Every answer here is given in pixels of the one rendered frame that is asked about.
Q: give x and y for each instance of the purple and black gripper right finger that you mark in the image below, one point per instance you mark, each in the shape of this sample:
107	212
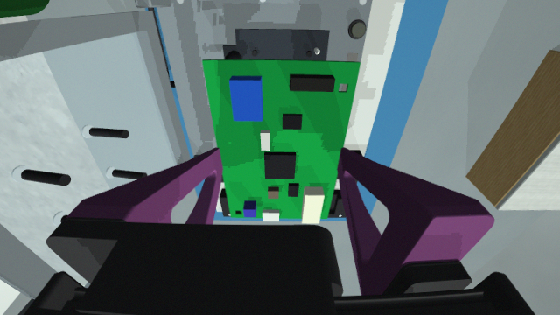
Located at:
427	223

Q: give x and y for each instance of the green circuit board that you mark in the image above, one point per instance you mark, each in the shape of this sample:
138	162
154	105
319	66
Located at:
280	125

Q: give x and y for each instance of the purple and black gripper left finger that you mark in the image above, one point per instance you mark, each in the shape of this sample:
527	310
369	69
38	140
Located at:
152	198

